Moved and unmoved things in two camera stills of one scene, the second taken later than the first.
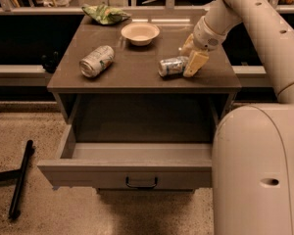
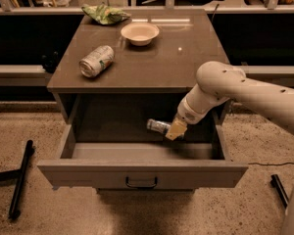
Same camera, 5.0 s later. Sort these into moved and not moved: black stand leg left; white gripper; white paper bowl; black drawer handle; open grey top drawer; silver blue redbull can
Moved: silver blue redbull can; white gripper
Not moved: open grey top drawer; white paper bowl; black stand leg left; black drawer handle
